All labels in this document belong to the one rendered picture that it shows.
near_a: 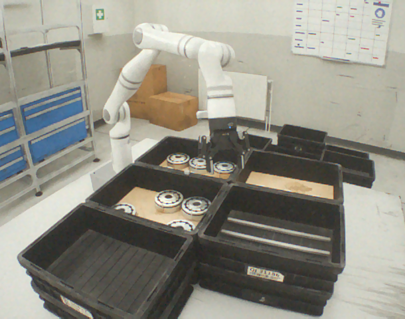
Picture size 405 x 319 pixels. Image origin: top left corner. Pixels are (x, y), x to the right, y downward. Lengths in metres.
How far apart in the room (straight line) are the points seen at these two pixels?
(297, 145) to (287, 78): 1.67
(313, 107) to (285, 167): 2.72
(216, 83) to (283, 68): 3.18
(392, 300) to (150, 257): 0.80
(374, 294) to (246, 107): 3.36
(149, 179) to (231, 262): 0.50
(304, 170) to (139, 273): 0.79
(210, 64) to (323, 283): 0.64
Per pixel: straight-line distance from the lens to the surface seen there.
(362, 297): 1.04
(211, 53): 0.76
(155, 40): 0.94
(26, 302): 1.06
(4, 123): 2.69
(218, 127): 0.76
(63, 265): 0.93
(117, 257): 0.90
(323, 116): 3.95
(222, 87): 0.76
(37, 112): 2.84
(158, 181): 1.13
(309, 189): 1.23
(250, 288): 0.89
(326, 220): 1.02
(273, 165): 1.27
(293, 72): 3.89
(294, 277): 0.81
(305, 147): 2.39
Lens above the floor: 1.45
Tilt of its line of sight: 27 degrees down
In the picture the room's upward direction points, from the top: straight up
